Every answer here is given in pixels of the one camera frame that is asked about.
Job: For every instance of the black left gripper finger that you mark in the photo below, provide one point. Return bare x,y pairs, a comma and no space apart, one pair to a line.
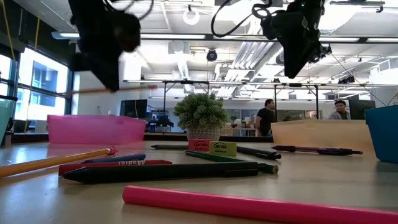
113,74
100,73

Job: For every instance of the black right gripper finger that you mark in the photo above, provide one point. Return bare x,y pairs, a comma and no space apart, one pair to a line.
301,63
290,63

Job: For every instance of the blue crayon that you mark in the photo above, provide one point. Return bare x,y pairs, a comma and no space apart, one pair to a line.
121,157

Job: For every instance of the dark crayon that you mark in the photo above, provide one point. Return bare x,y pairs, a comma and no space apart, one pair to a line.
169,147

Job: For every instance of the purple pen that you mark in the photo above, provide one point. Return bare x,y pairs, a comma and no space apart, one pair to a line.
332,151

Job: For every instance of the black pen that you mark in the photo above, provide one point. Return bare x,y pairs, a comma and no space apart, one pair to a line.
155,172
258,152

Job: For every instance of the red crayon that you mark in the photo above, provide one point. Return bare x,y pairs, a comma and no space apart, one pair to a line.
77,168

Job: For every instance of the orange pencil with pink eraser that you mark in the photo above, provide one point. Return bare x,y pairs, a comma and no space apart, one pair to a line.
53,161

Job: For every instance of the yellow eraser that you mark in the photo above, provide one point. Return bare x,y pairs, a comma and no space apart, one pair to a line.
222,148

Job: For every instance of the pink eraser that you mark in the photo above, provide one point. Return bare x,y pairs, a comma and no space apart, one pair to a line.
200,145

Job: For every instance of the green pencil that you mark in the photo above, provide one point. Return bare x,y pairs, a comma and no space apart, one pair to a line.
214,156

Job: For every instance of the pink pen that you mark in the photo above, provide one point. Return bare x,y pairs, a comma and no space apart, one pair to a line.
217,203

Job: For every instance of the pink translucent plastic bin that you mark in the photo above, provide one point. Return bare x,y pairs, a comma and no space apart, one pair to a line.
93,129

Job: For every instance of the person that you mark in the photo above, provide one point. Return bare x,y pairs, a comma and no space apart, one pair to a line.
340,113
265,119

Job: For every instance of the ceiling light strip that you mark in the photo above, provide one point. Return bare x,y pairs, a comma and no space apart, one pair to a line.
171,36

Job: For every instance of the orange translucent plastic bin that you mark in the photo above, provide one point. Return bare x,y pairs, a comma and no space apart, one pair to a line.
320,133

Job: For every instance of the small potted green plant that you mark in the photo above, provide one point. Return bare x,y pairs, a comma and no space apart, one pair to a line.
200,112

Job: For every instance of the green translucent plastic bin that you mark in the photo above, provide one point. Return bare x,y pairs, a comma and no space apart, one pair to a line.
5,118

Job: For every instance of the blue plastic bin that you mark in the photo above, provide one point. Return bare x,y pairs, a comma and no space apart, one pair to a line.
384,133

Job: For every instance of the black background table frame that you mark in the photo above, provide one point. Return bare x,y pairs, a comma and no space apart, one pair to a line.
186,82

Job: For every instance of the black ceiling camera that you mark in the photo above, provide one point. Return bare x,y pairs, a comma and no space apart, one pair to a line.
211,55

